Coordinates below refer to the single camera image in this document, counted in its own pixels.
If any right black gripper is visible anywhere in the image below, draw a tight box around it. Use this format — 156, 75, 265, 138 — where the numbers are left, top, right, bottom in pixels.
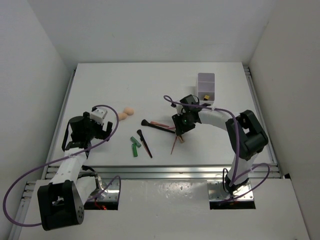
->
172, 111, 196, 136

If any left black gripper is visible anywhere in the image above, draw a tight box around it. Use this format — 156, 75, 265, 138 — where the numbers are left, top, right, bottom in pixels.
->
83, 111, 112, 141

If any peach makeup sponge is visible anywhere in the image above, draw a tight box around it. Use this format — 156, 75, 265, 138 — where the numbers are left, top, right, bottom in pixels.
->
123, 107, 135, 116
117, 112, 128, 121

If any rose gold lipstick tube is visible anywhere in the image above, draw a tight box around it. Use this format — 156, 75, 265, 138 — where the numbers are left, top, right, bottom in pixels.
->
177, 136, 185, 144

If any green tube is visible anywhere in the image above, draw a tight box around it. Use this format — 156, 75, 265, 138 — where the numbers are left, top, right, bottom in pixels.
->
130, 136, 142, 148
131, 143, 138, 158

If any large black makeup brush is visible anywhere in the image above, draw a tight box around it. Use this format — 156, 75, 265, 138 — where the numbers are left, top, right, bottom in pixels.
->
141, 119, 175, 134

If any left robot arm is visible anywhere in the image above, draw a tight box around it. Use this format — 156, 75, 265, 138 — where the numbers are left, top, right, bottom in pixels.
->
37, 108, 113, 231

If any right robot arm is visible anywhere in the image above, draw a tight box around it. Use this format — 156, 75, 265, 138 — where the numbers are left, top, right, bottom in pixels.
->
163, 94, 269, 194

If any thin orange angled brush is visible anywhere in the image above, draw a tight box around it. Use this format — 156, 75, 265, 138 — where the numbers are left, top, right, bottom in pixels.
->
170, 136, 178, 155

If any white divided organizer box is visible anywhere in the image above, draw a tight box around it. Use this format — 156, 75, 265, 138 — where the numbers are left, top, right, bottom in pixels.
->
195, 72, 215, 105

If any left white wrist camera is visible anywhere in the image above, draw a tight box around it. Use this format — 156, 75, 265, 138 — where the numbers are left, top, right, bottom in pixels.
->
89, 107, 108, 126

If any black brush pink handle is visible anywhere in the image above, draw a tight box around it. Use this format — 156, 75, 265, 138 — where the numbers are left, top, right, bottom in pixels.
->
136, 129, 153, 159

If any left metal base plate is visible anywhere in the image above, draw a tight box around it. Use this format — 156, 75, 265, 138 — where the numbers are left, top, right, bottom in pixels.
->
86, 175, 122, 202

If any metal base plate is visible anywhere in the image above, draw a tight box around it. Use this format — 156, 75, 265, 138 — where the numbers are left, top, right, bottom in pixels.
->
207, 179, 254, 202
86, 175, 122, 202

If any aluminium rail frame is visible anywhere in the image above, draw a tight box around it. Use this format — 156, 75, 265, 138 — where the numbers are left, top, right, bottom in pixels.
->
7, 66, 282, 240

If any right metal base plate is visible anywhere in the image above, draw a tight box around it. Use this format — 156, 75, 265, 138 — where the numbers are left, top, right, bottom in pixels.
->
207, 179, 254, 202

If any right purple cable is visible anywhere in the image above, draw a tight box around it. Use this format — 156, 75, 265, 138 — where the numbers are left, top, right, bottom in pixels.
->
163, 94, 271, 203

